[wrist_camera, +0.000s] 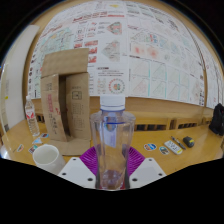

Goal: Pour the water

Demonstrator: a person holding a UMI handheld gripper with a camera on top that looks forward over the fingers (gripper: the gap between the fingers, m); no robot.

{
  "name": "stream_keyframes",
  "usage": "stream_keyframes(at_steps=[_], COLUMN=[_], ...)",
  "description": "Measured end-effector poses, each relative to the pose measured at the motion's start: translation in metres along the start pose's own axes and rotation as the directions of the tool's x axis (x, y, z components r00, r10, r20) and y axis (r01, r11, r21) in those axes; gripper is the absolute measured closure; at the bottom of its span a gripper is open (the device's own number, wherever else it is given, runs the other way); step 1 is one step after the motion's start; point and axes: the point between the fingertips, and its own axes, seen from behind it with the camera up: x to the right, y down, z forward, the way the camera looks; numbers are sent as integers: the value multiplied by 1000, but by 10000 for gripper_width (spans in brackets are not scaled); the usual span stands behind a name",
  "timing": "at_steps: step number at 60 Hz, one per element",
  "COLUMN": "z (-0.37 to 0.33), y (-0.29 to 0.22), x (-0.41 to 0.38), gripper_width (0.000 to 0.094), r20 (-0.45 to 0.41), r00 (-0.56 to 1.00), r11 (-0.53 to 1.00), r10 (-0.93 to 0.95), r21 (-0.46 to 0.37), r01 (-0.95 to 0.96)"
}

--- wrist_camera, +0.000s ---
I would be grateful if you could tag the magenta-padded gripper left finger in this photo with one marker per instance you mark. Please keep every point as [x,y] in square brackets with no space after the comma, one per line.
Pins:
[76,171]

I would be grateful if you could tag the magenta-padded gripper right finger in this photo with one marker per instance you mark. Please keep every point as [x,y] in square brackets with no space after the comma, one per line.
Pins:
[148,170]

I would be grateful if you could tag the clear white-capped water bottle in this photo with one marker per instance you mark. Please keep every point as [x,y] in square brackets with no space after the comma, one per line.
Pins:
[112,146]

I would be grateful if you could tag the round blue sticker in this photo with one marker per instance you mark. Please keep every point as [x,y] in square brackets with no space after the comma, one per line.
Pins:
[150,147]
[164,150]

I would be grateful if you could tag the white ceramic mug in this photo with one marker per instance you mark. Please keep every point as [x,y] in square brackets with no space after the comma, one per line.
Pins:
[48,158]

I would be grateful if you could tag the white remote control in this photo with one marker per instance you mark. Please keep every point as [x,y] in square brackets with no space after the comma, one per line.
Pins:
[173,147]

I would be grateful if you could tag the dark pen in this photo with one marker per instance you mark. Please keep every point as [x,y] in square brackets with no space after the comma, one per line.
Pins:
[178,142]

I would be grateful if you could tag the small printed sticker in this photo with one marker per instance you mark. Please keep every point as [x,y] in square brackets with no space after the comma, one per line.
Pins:
[44,135]
[20,148]
[32,149]

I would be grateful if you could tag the black tape measure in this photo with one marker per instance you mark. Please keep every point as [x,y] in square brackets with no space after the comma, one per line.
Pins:
[188,142]

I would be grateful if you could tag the small light blue sticker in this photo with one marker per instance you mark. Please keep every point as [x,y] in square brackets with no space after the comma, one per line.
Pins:
[37,141]

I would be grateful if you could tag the brown cardboard box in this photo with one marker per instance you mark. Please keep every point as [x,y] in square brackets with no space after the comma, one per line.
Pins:
[78,110]

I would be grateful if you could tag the red-labelled clear drink bottle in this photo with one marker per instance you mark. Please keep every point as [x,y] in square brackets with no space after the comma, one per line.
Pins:
[32,116]

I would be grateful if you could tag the black bag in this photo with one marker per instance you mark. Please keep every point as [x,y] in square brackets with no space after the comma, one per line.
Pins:
[217,120]

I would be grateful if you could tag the white standing air conditioner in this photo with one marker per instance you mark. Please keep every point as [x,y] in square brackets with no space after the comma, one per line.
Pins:
[16,83]

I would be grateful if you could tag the narrow wall poster with diagrams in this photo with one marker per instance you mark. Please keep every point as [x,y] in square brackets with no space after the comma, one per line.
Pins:
[215,83]

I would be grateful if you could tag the large wall poster with map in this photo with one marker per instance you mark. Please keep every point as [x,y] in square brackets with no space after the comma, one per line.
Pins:
[143,50]

